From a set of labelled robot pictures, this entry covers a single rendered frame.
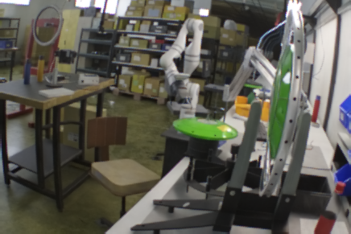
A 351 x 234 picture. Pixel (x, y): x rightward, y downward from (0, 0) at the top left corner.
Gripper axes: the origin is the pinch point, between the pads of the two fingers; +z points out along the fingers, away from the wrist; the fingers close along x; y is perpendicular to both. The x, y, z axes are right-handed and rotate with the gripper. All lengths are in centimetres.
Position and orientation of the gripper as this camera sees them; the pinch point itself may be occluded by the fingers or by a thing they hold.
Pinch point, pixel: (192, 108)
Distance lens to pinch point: 179.4
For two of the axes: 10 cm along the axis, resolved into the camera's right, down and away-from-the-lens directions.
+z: 3.5, 7.6, -5.5
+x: -8.4, -0.1, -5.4
